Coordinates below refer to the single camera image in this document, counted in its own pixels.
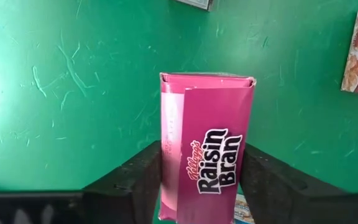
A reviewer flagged light blue Rice Krispies box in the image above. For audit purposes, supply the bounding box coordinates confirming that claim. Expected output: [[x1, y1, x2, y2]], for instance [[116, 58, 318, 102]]
[[234, 193, 256, 224]]

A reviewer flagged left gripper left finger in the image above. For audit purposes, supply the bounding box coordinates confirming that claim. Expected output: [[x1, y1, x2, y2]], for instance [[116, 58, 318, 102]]
[[82, 141, 162, 224]]

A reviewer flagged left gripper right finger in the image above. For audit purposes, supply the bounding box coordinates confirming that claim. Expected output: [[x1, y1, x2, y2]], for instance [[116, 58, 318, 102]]
[[240, 143, 358, 224]]

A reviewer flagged green table mat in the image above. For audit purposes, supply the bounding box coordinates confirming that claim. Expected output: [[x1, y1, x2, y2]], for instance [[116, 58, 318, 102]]
[[0, 0, 358, 224]]

